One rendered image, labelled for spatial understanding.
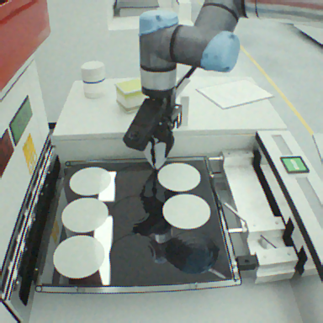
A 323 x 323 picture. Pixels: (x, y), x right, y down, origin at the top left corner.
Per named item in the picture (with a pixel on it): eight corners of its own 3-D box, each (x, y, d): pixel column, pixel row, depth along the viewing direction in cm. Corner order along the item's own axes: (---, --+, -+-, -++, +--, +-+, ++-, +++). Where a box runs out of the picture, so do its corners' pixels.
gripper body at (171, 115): (182, 127, 75) (184, 80, 68) (166, 145, 69) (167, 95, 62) (154, 119, 78) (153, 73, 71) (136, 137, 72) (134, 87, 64)
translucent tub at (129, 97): (126, 114, 86) (124, 92, 82) (115, 103, 91) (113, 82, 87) (150, 108, 89) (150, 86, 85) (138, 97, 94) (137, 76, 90)
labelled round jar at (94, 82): (82, 98, 94) (78, 70, 88) (86, 89, 100) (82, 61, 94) (105, 97, 94) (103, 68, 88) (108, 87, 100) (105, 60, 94)
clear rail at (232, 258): (234, 288, 53) (235, 283, 52) (203, 159, 83) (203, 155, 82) (241, 287, 53) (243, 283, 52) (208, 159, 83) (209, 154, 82)
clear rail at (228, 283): (35, 293, 52) (33, 289, 51) (36, 287, 53) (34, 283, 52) (241, 287, 53) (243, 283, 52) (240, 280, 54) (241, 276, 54)
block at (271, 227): (246, 240, 63) (249, 231, 61) (242, 228, 65) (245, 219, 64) (282, 236, 63) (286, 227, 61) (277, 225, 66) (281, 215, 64)
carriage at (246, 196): (253, 284, 58) (256, 276, 56) (219, 166, 86) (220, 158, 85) (291, 278, 58) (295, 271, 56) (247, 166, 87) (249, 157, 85)
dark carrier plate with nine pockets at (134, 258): (41, 285, 53) (40, 283, 52) (68, 166, 80) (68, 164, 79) (232, 278, 54) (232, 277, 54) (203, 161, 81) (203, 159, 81)
